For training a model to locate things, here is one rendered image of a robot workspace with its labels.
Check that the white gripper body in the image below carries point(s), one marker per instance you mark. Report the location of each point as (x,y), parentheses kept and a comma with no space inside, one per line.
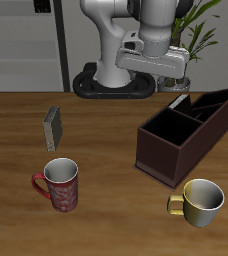
(152,63)

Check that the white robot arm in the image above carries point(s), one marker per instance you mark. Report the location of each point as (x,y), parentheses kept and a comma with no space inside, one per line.
(111,50)

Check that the black book with white pages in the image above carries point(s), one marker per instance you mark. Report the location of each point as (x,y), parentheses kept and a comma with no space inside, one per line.
(184,105)

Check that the dark brown desk caddy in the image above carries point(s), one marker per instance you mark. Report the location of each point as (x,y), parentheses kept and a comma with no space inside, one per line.
(166,156)

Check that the dark grey book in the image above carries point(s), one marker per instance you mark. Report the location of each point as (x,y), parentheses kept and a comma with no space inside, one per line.
(53,128)

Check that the yellow and white mug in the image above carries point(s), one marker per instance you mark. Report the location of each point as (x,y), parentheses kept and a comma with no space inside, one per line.
(199,210)

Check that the red patterned mug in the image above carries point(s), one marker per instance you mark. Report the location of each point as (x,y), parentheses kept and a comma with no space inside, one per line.
(64,193)

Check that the green pot plant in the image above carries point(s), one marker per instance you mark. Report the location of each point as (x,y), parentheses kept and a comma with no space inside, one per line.
(196,36)

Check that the white shelf unit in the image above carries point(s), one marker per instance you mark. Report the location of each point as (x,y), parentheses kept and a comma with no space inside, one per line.
(22,43)

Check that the flat black base plate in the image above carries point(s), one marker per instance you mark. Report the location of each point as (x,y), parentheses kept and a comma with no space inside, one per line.
(86,90)

